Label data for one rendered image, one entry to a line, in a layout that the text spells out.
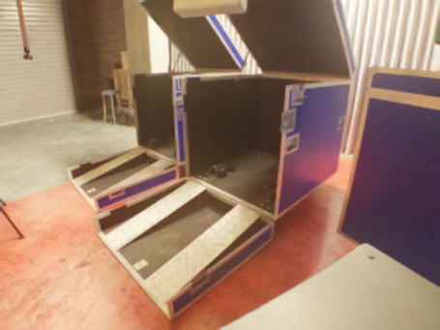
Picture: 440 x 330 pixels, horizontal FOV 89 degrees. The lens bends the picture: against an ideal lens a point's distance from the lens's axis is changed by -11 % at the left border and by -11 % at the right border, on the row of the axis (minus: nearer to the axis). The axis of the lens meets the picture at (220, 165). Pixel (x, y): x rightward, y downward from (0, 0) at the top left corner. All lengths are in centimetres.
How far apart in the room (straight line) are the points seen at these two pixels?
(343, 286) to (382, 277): 5
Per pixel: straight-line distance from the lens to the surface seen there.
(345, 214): 153
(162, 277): 144
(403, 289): 36
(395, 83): 127
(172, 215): 181
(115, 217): 190
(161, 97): 306
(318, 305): 30
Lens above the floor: 107
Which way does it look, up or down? 23 degrees down
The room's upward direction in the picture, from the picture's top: straight up
